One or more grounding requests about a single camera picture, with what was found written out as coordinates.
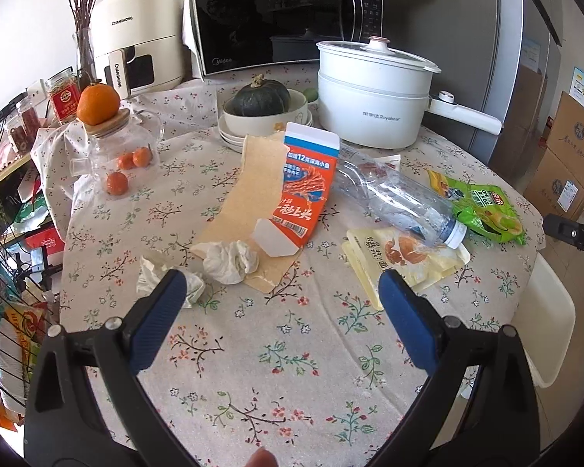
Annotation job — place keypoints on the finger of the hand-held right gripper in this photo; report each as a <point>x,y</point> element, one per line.
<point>567,231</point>

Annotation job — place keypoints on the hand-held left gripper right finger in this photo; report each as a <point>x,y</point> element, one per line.
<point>409,321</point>

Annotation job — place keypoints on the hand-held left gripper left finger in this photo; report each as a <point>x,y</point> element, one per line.
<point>158,321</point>

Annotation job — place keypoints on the white tissue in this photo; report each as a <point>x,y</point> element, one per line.
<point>151,272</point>
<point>228,262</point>

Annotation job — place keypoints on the yellow snack pouch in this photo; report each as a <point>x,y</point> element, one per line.
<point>418,265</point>

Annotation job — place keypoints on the green snack bag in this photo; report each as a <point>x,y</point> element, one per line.
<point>486,209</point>

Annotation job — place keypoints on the white plastic stool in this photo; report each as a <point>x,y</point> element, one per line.
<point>550,326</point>

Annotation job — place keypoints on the clear plastic bottle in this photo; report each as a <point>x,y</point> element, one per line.
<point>394,194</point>

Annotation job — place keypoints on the small white red wrapper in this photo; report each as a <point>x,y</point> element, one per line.
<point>390,160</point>

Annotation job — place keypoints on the torn orange carton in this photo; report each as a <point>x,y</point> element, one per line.
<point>301,189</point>

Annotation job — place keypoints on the person's left hand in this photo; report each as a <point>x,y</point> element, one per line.
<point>263,458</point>

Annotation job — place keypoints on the cardboard box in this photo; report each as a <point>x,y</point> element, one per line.
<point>576,146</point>
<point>555,189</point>

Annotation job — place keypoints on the floral tablecloth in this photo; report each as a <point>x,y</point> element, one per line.
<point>272,374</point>

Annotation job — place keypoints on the red carton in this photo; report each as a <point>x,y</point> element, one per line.
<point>44,243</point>

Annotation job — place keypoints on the small orange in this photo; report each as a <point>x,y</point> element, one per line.
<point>142,157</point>
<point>117,184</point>
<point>125,161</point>

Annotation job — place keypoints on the glass teapot with cork lid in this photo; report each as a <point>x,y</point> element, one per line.
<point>102,155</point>

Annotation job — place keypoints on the white bowl on plates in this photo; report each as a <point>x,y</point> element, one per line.
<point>233,141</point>

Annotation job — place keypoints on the white electric pot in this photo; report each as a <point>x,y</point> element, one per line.
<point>370,107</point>

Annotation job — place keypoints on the large orange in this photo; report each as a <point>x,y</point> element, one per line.
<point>97,104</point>

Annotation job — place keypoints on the glass jar with red contents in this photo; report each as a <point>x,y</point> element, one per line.
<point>15,136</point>
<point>29,114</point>

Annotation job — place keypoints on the grey refrigerator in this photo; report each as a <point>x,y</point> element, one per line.
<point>467,19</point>

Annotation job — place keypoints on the glass jar with red label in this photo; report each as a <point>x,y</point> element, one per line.
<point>64,102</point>

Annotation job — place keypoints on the dark green squash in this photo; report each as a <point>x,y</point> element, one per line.
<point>260,99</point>

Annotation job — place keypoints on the green fruit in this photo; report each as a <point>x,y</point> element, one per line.
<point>311,95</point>

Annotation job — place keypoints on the glass vase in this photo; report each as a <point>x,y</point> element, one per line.
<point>83,58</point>

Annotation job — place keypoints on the cream air fryer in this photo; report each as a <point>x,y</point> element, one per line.
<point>141,24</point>

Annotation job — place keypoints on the black microwave oven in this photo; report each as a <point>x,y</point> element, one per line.
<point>272,9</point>

